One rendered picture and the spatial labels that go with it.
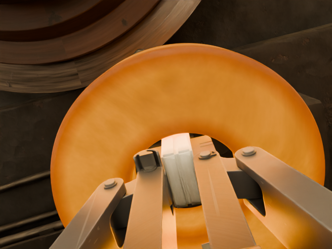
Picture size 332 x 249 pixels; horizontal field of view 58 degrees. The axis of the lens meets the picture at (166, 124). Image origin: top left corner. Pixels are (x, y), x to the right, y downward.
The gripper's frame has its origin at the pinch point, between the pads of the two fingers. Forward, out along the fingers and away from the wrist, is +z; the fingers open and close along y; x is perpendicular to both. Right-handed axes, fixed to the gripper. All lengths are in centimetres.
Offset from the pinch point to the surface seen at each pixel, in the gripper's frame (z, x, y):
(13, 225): 24.0, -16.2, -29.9
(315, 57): 28.2, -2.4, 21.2
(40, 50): 17.1, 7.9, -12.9
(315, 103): 17.9, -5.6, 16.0
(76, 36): 17.2, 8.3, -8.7
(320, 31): 28.5, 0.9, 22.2
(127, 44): 18.8, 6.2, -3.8
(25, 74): 18.8, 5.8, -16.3
